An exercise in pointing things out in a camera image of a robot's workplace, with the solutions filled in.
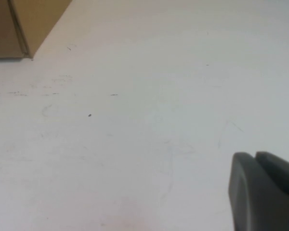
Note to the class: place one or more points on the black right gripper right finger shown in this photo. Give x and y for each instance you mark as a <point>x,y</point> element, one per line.
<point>279,168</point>

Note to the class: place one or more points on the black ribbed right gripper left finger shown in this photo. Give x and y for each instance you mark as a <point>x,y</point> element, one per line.
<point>260,197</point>

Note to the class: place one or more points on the brown cardboard shoe box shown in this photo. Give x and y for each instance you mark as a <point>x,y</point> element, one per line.
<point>36,21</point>

